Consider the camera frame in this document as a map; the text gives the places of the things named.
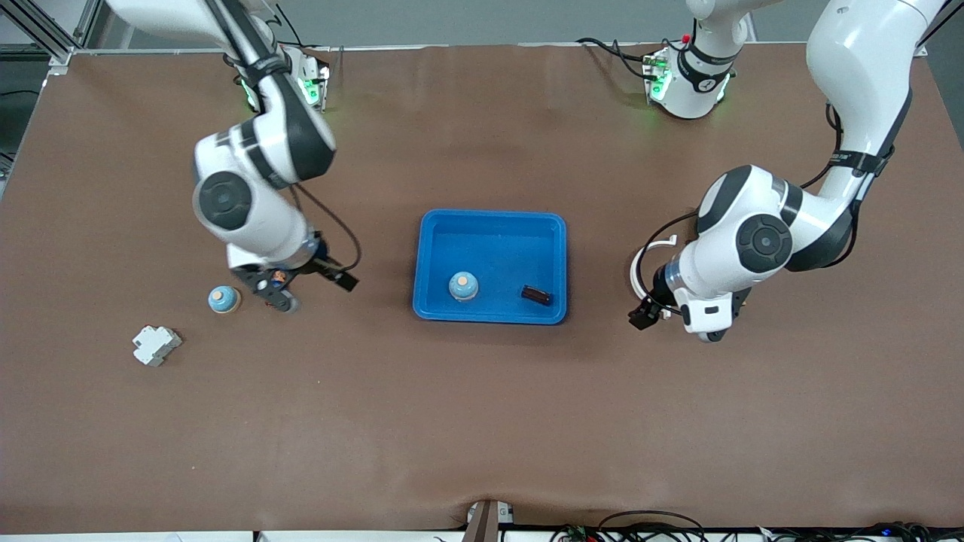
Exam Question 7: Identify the white curved pipe clamp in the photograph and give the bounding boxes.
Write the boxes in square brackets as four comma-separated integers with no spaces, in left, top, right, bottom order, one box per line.
[631,236,679,302]

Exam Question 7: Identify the blue plastic tray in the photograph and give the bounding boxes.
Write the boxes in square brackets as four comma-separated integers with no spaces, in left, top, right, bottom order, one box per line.
[412,209,568,326]

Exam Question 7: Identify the white circuit breaker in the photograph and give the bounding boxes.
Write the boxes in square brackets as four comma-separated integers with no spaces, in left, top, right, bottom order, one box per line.
[133,325,183,367]

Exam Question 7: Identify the white base box green light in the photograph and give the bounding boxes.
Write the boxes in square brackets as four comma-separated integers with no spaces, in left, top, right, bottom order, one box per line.
[642,49,673,102]
[300,60,331,114]

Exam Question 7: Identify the table edge clamp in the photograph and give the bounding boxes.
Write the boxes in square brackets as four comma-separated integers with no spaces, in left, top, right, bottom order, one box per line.
[463,499,517,542]

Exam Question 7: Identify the black looped cable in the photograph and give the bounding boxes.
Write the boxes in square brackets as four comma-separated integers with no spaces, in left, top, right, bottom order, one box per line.
[599,510,706,542]

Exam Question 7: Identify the black base cable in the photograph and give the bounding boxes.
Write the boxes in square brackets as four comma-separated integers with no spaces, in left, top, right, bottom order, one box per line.
[273,4,344,72]
[576,36,656,80]

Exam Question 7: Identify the black cable bundle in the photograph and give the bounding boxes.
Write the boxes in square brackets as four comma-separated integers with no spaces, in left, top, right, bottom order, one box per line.
[768,521,964,542]

